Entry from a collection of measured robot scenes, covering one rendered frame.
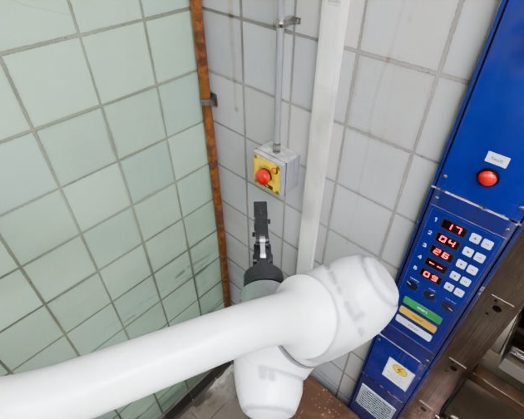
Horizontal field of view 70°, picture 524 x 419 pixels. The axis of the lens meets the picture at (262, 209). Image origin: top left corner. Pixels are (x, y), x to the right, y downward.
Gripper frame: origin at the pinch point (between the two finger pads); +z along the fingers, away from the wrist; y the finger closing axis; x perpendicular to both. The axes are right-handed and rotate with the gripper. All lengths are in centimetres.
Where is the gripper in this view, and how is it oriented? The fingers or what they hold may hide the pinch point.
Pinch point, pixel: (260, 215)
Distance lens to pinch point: 83.3
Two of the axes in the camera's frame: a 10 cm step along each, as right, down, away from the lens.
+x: 10.0, -0.2, 0.2
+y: 0.0, 7.5, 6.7
